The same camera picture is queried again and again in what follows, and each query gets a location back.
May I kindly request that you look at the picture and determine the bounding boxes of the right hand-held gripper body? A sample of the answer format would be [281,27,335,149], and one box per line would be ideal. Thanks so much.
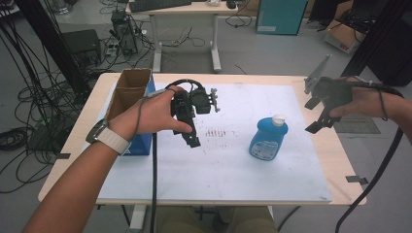
[303,53,355,129]

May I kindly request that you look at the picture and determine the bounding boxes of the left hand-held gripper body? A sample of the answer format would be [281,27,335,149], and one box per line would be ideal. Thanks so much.
[170,86,223,126]

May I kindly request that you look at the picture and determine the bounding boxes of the blue detergent bottle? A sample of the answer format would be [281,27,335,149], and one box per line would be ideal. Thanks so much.
[248,114,290,162]

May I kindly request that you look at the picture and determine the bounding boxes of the person's right hand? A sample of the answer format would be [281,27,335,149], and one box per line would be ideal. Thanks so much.
[328,76,395,119]

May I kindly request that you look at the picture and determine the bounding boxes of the person's left hand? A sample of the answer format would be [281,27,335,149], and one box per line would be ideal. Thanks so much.
[108,84,194,142]

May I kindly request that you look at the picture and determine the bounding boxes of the white table mat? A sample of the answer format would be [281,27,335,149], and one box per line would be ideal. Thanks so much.
[96,82,333,204]

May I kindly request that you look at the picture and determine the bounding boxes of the brown cardboard box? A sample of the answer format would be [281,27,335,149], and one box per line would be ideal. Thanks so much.
[323,18,367,55]

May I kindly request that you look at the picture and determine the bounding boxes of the black cabinet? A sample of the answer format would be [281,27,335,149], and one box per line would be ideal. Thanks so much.
[366,13,412,87]

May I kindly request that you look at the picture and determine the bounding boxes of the blue cardboard box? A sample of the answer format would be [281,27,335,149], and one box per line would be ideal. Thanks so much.
[104,68,156,156]

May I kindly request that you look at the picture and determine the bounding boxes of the person's khaki legs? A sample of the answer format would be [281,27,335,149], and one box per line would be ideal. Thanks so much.
[154,206,280,233]

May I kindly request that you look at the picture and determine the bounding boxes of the white desk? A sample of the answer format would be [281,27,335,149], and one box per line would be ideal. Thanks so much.
[124,0,239,74]

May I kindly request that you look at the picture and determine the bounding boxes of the teal cabinet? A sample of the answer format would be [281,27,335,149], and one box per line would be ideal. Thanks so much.
[255,0,309,36]

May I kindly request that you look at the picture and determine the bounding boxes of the black electronic device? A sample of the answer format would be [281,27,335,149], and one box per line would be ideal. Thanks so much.
[110,9,139,56]

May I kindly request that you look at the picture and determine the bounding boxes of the black keyboard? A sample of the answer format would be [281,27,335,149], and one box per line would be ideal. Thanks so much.
[128,0,193,14]

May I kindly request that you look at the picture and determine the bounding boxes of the black computer case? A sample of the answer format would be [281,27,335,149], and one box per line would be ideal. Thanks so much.
[62,28,103,67]

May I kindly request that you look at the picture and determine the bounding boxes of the thin dark wrist cord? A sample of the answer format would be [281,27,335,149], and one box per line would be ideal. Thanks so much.
[377,89,390,122]

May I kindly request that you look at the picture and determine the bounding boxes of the thick black gripper cable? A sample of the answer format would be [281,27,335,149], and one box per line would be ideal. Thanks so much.
[334,79,406,233]
[150,79,207,233]

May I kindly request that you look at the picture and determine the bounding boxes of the thin grey wrist cord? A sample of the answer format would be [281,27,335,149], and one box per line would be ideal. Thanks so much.
[133,87,178,139]

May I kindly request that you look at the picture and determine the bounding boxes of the black slanted metal post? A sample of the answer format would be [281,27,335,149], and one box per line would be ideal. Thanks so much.
[340,0,412,78]

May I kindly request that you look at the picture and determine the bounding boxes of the white strap wristwatch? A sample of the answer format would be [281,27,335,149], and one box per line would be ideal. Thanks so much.
[85,118,132,156]

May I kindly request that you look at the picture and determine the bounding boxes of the black cable under table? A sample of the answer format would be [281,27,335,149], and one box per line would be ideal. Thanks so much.
[276,205,302,233]

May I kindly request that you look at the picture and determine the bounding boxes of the bundle of black floor cables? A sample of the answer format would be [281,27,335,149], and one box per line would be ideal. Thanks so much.
[0,17,84,195]

